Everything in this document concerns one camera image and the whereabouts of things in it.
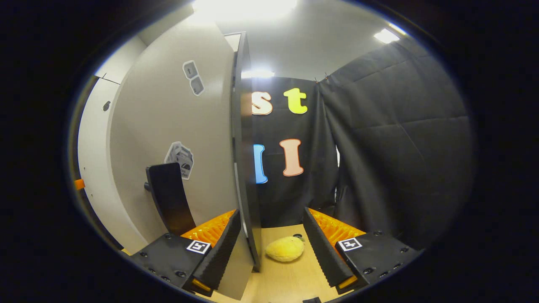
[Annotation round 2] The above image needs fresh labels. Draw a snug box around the yellow plush toy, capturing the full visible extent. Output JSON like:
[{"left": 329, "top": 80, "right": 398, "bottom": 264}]
[{"left": 265, "top": 236, "right": 305, "bottom": 263}]

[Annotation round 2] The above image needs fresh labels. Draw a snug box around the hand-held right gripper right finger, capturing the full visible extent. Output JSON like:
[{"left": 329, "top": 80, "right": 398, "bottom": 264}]
[{"left": 302, "top": 207, "right": 422, "bottom": 295}]

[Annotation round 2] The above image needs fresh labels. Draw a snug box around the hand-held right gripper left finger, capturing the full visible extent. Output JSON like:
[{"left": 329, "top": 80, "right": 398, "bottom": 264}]
[{"left": 131, "top": 209, "right": 241, "bottom": 297}]

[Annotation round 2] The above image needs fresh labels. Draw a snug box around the black door handle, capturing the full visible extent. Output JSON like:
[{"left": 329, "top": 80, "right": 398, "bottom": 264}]
[{"left": 144, "top": 163, "right": 196, "bottom": 236}]

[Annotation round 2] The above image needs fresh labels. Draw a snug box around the black backdrop cloth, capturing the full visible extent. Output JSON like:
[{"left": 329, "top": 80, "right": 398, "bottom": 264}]
[{"left": 252, "top": 36, "right": 474, "bottom": 249}]

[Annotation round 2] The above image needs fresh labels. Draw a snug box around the white shoe cabinet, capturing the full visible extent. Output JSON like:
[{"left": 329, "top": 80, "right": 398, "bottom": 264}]
[{"left": 223, "top": 32, "right": 262, "bottom": 273}]

